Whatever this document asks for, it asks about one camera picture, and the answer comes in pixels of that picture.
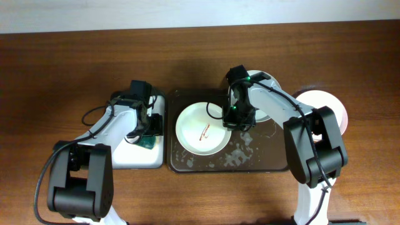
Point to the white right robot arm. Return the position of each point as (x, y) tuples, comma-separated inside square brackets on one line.
[(314, 147)]

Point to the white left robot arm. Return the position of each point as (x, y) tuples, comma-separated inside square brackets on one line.
[(81, 184)]

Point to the cream plate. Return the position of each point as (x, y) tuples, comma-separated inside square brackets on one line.
[(199, 130)]

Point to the dark brown tray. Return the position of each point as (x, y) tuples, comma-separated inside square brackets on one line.
[(261, 149)]

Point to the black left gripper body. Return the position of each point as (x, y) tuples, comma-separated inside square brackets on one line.
[(155, 125)]

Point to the pale green plate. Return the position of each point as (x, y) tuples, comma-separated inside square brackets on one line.
[(263, 96)]

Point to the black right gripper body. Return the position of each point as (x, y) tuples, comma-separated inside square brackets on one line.
[(237, 124)]

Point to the green yellow sponge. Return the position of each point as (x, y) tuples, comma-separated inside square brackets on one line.
[(147, 142)]

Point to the white soapy tray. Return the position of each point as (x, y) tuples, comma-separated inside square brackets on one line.
[(130, 156)]

